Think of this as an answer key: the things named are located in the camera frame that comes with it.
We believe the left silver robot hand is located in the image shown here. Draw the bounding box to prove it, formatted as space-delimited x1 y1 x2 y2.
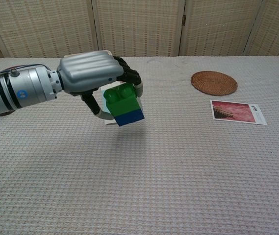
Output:
56 49 144 120

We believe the green and blue block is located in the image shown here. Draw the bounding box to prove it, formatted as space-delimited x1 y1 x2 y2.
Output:
103 83 144 117

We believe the blue small object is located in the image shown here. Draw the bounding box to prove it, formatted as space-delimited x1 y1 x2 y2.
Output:
113 109 146 127

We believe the white and blue bookmark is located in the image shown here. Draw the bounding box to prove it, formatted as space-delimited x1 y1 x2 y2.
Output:
99 87 117 126

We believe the pale waffle-weave tablecloth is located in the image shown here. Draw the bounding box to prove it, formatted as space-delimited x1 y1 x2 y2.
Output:
0 55 279 235

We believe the round woven rattan coaster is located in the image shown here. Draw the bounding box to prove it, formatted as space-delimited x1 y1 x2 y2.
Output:
190 70 238 96

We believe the red photo postcard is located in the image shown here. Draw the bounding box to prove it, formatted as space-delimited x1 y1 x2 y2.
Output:
210 99 268 126

